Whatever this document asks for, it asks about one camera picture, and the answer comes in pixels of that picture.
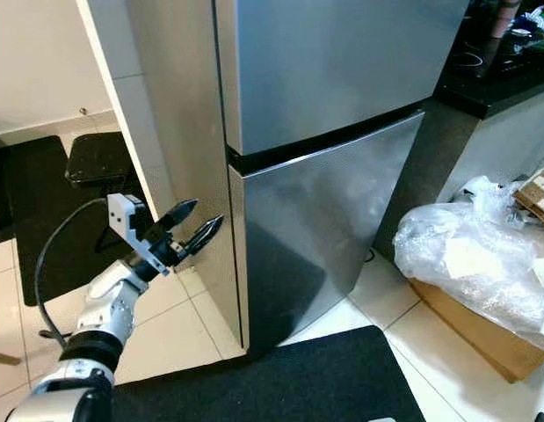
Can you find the black stool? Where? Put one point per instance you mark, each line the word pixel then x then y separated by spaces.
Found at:
pixel 105 158

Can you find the stainless steel fridge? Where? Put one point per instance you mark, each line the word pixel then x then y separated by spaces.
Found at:
pixel 342 70

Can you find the crumpled clear plastic wrap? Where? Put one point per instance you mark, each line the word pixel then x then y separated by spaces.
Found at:
pixel 474 264

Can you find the silver fridge compartment door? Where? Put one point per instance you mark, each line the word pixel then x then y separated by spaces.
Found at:
pixel 315 237

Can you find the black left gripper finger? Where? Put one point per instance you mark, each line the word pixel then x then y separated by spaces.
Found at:
pixel 175 217
pixel 205 236

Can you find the small labelled cardboard box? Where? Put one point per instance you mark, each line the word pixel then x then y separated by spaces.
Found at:
pixel 537 193

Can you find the black floor mat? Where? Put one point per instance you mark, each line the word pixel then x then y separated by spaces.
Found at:
pixel 12 220
pixel 263 387

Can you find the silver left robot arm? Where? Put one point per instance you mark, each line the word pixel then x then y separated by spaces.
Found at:
pixel 118 308

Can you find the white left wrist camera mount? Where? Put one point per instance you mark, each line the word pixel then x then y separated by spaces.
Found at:
pixel 126 215

